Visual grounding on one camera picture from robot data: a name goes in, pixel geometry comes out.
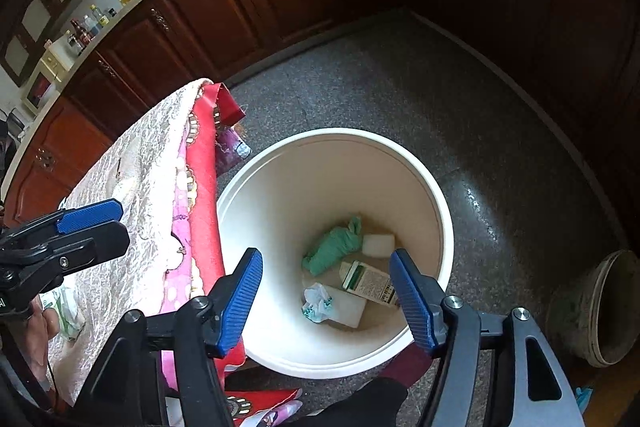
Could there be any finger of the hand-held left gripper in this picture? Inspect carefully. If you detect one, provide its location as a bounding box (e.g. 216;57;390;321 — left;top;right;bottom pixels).
0;199;123;253
30;221;131;278

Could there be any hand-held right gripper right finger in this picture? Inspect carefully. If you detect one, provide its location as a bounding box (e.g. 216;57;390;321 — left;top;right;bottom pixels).
389;248;586;427

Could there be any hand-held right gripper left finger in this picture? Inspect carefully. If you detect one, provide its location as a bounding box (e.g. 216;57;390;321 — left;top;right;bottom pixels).
75;248;264;427

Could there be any green white paper carton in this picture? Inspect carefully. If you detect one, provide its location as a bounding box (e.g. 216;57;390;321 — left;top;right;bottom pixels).
339;259;401;308

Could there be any green white plastic bag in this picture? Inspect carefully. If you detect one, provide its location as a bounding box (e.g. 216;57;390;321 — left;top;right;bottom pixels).
42;284;87;342

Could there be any small white foam block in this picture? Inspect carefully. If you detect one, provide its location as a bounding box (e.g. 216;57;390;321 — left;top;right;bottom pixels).
361;233;397;259

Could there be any large white foam block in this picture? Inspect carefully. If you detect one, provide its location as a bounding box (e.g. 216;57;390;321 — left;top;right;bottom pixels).
315;284;368;329

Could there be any clear green-printed plastic wrapper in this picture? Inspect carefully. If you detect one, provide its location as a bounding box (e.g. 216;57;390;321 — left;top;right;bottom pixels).
301;283;335;324

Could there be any green knitted cloth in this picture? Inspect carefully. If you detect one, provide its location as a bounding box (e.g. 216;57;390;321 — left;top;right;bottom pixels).
301;215;363;275

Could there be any white plastic bucket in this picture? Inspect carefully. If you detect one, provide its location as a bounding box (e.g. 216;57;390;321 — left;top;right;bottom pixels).
216;128;455;379

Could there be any pink printed cloth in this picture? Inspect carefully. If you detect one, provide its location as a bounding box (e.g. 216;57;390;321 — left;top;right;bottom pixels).
159;117;303;427

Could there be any person's leg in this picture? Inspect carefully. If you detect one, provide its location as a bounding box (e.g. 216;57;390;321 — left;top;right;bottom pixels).
295;342;436;427

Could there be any red cloth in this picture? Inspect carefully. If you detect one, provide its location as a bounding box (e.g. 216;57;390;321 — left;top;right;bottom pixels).
186;82;303;413

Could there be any cream microwave oven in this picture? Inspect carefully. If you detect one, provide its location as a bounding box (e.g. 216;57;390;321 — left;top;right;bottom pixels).
22;47;76;112

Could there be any dirty old bucket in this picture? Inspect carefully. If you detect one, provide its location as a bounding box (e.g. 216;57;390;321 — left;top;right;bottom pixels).
547;249;640;369

